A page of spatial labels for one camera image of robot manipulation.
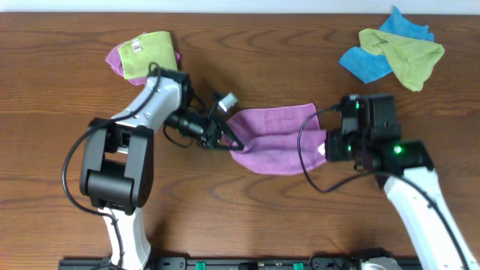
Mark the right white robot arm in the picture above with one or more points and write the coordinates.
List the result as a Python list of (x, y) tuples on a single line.
[(370, 137)]

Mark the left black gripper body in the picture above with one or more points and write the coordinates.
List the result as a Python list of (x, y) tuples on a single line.
[(196, 123)]

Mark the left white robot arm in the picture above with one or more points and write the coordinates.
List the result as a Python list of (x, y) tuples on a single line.
[(118, 162)]

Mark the purple microfiber cloth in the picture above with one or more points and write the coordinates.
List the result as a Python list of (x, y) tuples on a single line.
[(276, 143)]

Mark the crumpled green cloth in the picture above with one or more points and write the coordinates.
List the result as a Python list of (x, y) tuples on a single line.
[(411, 60)]

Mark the folded green cloth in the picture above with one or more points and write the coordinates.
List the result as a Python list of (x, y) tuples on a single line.
[(137, 54)]

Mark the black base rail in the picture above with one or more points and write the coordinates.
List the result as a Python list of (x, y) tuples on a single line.
[(315, 263)]

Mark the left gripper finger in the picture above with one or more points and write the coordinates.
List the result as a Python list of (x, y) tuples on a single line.
[(217, 146), (231, 137)]

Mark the crumpled blue cloth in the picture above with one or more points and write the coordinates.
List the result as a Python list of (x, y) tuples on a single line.
[(368, 67)]

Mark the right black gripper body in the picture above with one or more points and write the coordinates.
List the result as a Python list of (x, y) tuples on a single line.
[(341, 148)]

